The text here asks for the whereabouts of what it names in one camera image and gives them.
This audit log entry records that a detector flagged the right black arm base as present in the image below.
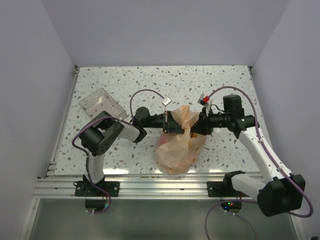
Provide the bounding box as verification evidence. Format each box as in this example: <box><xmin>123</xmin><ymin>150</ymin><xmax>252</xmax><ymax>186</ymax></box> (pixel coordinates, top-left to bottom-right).
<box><xmin>206</xmin><ymin>170</ymin><xmax>248</xmax><ymax>198</ymax></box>

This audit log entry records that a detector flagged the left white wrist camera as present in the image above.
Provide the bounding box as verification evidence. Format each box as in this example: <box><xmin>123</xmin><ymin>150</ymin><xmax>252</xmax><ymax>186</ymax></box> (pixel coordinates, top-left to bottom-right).
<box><xmin>161</xmin><ymin>96</ymin><xmax>172</xmax><ymax>107</ymax></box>

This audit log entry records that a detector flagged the orange translucent plastic bag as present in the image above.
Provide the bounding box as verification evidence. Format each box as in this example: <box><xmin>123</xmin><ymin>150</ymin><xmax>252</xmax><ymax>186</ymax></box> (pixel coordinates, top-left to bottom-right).
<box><xmin>154</xmin><ymin>105</ymin><xmax>207</xmax><ymax>175</ymax></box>

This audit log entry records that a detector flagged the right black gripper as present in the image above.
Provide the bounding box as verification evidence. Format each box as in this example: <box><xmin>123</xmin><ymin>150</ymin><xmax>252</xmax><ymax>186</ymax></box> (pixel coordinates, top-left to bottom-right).
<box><xmin>190</xmin><ymin>107</ymin><xmax>231</xmax><ymax>136</ymax></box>

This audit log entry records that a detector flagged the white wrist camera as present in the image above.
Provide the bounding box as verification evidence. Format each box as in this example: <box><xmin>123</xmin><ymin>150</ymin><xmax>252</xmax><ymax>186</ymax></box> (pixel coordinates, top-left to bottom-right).
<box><xmin>161</xmin><ymin>96</ymin><xmax>172</xmax><ymax>107</ymax></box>
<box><xmin>197</xmin><ymin>94</ymin><xmax>212</xmax><ymax>108</ymax></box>

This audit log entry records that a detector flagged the clear plastic tray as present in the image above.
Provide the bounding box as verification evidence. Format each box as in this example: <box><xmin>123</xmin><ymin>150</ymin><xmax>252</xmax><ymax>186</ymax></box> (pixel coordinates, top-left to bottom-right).
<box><xmin>79</xmin><ymin>87</ymin><xmax>128</xmax><ymax>122</ymax></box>

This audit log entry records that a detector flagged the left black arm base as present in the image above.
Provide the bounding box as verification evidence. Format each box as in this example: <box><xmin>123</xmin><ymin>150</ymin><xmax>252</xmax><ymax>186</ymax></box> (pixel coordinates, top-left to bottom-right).
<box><xmin>73</xmin><ymin>175</ymin><xmax>120</xmax><ymax>197</ymax></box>

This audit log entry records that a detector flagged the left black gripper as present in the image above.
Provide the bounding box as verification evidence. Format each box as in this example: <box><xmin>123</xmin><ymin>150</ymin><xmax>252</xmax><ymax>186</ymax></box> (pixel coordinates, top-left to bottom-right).
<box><xmin>142</xmin><ymin>110</ymin><xmax>186</xmax><ymax>134</ymax></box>

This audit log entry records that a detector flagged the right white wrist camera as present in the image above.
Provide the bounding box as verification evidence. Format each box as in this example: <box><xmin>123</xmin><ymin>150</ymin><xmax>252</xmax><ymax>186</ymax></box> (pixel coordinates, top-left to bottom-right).
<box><xmin>197</xmin><ymin>94</ymin><xmax>212</xmax><ymax>108</ymax></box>

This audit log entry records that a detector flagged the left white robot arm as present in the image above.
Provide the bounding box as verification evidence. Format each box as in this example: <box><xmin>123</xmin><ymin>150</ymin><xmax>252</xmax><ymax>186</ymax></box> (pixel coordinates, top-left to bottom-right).
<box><xmin>78</xmin><ymin>107</ymin><xmax>184</xmax><ymax>197</ymax></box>

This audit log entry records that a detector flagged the aluminium mounting rail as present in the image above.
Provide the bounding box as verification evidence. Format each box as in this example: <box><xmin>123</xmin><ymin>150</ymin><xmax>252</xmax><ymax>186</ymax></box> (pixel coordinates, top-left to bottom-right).
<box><xmin>32</xmin><ymin>172</ymin><xmax>225</xmax><ymax>200</ymax></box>

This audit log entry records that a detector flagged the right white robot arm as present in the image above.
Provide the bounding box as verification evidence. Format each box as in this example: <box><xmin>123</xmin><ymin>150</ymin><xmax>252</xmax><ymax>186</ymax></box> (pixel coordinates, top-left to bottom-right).
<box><xmin>191</xmin><ymin>95</ymin><xmax>306</xmax><ymax>217</ymax></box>

